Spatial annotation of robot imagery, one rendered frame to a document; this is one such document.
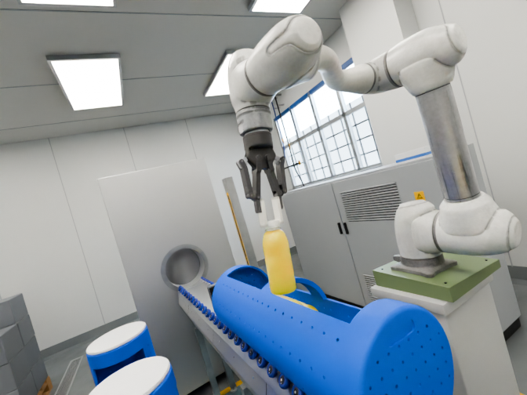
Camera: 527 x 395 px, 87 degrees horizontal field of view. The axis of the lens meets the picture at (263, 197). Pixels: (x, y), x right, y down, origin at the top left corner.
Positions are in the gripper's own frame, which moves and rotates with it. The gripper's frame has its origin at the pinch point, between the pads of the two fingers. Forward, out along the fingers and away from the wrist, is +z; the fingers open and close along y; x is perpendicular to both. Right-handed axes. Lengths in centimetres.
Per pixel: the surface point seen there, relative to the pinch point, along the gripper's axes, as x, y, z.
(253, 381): -39, -3, 61
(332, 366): 15.7, 0.7, 31.9
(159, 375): -44, 28, 48
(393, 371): 23.0, -7.8, 33.2
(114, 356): -92, 43, 54
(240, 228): -118, -40, 9
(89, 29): -215, 35, -190
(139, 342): -95, 32, 53
